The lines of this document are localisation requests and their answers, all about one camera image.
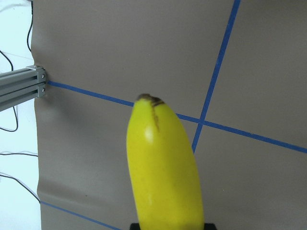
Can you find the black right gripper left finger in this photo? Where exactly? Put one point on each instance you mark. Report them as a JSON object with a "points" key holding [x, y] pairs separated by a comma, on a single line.
{"points": [[134, 226]]}

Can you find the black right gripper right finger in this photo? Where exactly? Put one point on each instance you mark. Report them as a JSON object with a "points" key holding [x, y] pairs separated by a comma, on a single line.
{"points": [[209, 226]]}

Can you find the thin yellow banana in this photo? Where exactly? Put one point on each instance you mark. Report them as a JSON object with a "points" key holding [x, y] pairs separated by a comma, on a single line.
{"points": [[163, 170]]}

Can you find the brown paper table cover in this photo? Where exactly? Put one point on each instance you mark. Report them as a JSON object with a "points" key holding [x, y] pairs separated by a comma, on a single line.
{"points": [[236, 70]]}

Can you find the aluminium frame post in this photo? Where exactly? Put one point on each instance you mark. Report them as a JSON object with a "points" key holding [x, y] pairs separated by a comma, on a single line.
{"points": [[22, 85]]}

